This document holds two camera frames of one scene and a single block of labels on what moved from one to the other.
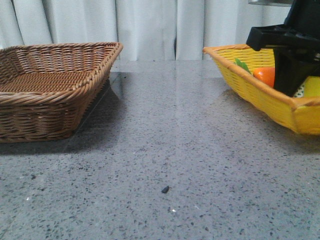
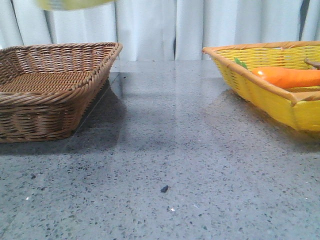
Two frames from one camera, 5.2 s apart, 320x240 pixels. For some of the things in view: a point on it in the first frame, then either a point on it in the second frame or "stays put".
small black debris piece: x=165 y=190 stays put
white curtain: x=147 y=30 stays put
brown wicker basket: x=46 y=89 stays put
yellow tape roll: x=310 y=87 → x=74 y=5
